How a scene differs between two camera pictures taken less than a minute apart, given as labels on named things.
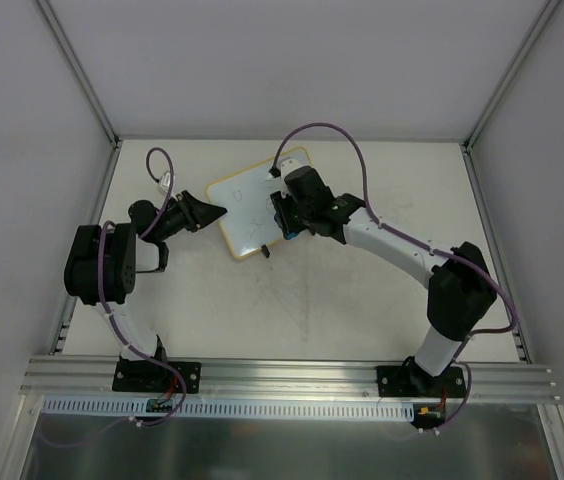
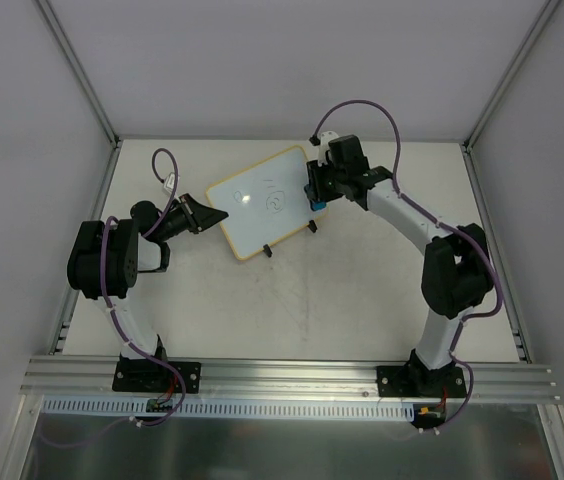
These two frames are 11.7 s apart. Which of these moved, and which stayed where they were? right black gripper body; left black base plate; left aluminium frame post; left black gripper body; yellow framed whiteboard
Moved: right black gripper body
Stayed: left black base plate; left aluminium frame post; yellow framed whiteboard; left black gripper body
